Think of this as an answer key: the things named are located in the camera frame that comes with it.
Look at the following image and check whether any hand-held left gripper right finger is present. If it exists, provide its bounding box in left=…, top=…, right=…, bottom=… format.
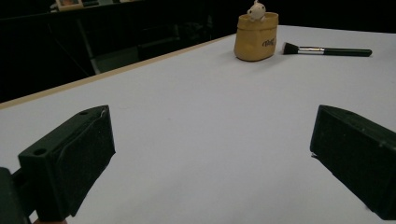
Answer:
left=309, top=105, right=396, bottom=221

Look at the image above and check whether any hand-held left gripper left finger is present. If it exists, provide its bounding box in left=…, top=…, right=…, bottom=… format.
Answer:
left=17, top=105, right=117, bottom=222

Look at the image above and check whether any black makeup brush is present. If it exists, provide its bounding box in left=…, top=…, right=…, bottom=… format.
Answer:
left=282, top=42, right=374, bottom=58

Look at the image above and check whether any metal stand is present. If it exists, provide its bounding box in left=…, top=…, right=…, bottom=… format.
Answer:
left=46, top=17, right=102, bottom=77

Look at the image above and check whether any framed picture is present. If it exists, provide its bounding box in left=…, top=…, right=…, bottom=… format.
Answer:
left=55, top=0, right=85, bottom=12

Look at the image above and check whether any small white toy figure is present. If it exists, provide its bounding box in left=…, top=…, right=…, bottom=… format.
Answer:
left=247, top=0, right=267, bottom=23

